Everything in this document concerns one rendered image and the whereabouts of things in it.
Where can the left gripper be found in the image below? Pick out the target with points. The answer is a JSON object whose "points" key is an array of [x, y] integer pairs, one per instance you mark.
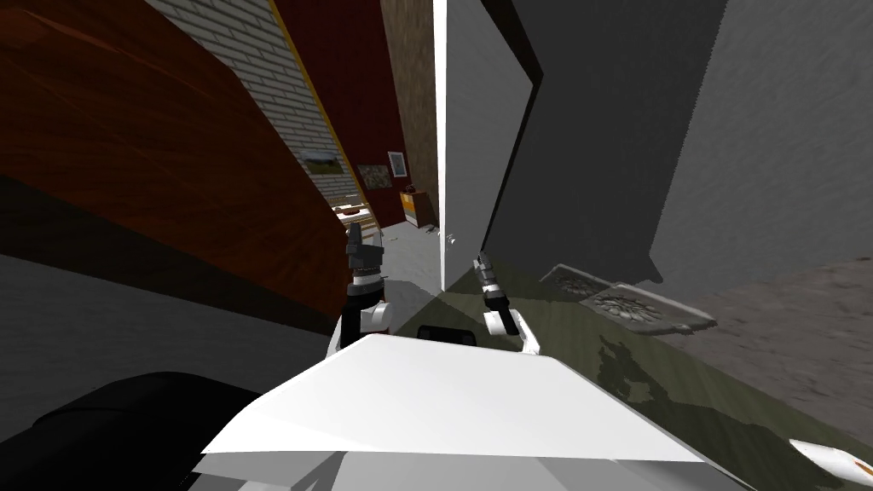
{"points": [[365, 259]]}

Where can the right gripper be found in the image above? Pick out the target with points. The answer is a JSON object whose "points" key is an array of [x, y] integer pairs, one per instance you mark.
{"points": [[484, 266]]}

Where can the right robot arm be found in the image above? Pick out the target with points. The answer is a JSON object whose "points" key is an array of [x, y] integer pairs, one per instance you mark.
{"points": [[502, 320]]}

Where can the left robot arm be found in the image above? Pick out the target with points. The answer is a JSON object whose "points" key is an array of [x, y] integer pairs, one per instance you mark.
{"points": [[102, 436]]}

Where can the wooden table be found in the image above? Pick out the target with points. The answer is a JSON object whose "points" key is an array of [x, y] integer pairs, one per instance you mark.
{"points": [[354, 217]]}

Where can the silver door knob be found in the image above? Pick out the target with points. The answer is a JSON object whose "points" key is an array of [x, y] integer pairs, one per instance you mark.
{"points": [[449, 239]]}

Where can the brown landscape picture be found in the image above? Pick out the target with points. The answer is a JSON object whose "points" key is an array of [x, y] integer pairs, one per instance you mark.
{"points": [[374, 176]]}

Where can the orange cabinet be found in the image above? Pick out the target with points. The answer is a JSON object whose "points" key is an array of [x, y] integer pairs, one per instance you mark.
{"points": [[416, 206]]}

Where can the green landscape picture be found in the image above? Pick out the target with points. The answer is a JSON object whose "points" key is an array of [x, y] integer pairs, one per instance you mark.
{"points": [[322, 162]]}

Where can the white framed picture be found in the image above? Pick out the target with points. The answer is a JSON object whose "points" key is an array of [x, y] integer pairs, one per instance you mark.
{"points": [[397, 164]]}

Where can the white door leaf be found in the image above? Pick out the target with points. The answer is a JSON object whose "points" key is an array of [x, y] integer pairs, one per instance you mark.
{"points": [[477, 136]]}

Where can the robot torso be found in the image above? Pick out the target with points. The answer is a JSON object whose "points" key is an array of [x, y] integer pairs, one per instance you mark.
{"points": [[450, 402]]}

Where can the green carpet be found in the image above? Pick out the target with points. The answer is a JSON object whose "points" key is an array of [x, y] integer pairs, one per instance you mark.
{"points": [[682, 402]]}

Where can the white oblong object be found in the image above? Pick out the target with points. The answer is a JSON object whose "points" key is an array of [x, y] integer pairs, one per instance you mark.
{"points": [[835, 460]]}

